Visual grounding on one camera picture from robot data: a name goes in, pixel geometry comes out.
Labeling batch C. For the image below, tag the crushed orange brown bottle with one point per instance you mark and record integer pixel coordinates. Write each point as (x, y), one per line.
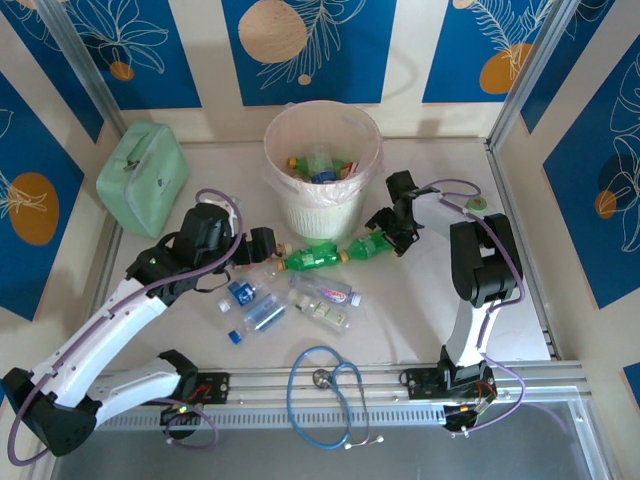
(284, 249)

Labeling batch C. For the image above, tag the crushed green plastic bottle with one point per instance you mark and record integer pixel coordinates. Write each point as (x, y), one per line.
(365, 247)

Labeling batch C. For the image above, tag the blue label bottle white cap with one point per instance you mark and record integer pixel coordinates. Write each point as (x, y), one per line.
(242, 293)

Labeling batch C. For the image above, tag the green bottle with white label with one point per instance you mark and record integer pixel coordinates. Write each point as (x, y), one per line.
(310, 257)

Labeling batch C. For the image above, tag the white plastic bin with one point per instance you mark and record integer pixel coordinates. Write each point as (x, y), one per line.
(322, 220)

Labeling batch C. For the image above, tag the clear bottle with blue cap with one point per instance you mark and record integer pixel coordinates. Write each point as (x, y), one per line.
(262, 315)

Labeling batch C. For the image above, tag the red label bottle white cap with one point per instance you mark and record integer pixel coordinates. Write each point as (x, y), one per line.
(352, 167)

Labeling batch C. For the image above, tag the pink plastic bin liner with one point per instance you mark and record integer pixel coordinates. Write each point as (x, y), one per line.
(320, 192)

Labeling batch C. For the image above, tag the Pepsi label bottle blue cap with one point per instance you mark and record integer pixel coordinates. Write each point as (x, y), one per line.
(324, 176)

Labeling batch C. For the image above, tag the clear bottle with purple label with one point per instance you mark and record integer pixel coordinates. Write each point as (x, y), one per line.
(330, 292)

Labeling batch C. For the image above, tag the clear bottle green white label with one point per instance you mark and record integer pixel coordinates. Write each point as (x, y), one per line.
(325, 315)

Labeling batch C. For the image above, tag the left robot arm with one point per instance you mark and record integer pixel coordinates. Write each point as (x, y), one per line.
(100, 330)

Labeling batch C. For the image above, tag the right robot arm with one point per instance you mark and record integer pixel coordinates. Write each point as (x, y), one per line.
(485, 260)

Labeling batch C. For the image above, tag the green tape roll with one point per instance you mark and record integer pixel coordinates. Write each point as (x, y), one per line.
(475, 205)

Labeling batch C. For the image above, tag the mint green zip case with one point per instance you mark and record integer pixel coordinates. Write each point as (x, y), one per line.
(145, 180)

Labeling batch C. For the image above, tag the blue stethoscope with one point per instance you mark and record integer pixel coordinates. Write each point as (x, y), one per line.
(320, 377)

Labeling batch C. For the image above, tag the black controller box with LED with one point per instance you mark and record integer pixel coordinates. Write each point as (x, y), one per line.
(180, 415)
(460, 420)

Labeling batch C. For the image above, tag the aluminium table edge rail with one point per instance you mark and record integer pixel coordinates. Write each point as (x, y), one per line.
(260, 387)

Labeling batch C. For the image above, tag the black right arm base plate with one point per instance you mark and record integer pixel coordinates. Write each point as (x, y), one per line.
(417, 382)

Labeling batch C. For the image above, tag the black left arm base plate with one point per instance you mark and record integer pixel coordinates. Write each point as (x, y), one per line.
(215, 387)

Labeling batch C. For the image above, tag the aluminium frame post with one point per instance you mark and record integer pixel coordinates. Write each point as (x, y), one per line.
(78, 55)
(532, 75)

